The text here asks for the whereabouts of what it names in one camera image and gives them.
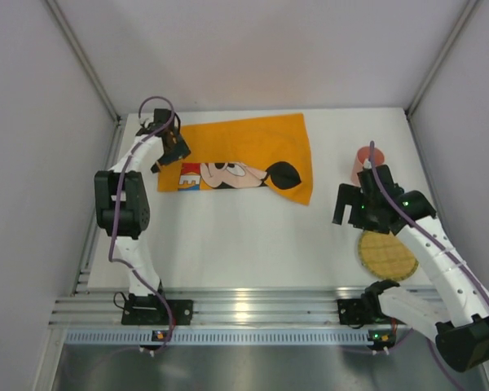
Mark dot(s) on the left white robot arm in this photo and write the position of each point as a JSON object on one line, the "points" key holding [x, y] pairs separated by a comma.
{"points": [[121, 200]]}

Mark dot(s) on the yellow round plate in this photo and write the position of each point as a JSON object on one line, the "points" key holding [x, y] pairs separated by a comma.
{"points": [[385, 257]]}

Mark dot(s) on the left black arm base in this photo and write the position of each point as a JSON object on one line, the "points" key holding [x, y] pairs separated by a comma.
{"points": [[150, 311]]}

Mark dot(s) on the orange Mickey Mouse placemat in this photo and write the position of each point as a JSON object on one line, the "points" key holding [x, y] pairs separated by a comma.
{"points": [[272, 152]]}

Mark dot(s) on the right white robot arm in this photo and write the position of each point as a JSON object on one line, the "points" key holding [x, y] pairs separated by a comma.
{"points": [[460, 328]]}

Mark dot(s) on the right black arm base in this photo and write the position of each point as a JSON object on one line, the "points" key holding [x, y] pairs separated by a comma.
{"points": [[360, 312]]}

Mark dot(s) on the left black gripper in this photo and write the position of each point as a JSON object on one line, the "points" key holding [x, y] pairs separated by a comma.
{"points": [[174, 151]]}

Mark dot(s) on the pink plastic cup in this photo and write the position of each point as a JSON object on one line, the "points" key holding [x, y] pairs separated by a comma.
{"points": [[362, 160]]}

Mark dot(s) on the perforated grey cable duct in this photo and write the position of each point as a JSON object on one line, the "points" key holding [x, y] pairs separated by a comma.
{"points": [[217, 337]]}

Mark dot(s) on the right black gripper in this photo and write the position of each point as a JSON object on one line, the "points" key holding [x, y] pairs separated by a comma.
{"points": [[351, 204]]}

